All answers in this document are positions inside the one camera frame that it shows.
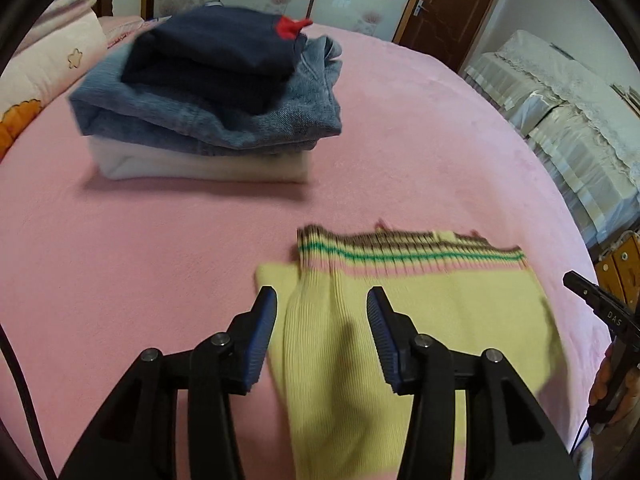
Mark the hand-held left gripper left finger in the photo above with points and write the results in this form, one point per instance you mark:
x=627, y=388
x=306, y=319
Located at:
x=260, y=340

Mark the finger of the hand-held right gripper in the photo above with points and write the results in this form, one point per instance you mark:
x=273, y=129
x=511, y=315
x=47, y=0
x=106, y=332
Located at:
x=582, y=290

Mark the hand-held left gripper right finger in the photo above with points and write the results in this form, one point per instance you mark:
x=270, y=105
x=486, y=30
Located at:
x=382, y=340

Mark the yellow knitted striped sweater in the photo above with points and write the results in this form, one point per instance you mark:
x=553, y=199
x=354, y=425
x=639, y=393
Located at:
x=450, y=320

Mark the person's right hand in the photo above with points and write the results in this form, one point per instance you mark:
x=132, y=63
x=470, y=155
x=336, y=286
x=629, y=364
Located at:
x=599, y=380

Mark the wooden cabinet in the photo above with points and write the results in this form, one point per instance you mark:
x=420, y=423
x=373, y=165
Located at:
x=622, y=265

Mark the sofa with lace cover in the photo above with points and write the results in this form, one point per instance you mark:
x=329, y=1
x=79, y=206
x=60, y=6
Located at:
x=575, y=125

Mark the white folded garment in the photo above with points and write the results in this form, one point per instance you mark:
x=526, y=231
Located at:
x=200, y=165

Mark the blue folded denim jeans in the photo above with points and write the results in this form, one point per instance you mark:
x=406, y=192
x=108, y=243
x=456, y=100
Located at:
x=280, y=115

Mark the navy folded garment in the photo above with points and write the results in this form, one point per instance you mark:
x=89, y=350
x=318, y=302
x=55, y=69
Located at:
x=215, y=60

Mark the brown wooden door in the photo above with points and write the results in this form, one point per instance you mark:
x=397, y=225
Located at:
x=450, y=10

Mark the pink quilt with orange flower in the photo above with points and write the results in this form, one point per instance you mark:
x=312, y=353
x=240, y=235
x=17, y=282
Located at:
x=45, y=60

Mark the floral folded blanket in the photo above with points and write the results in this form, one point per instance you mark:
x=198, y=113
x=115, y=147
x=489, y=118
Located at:
x=65, y=2

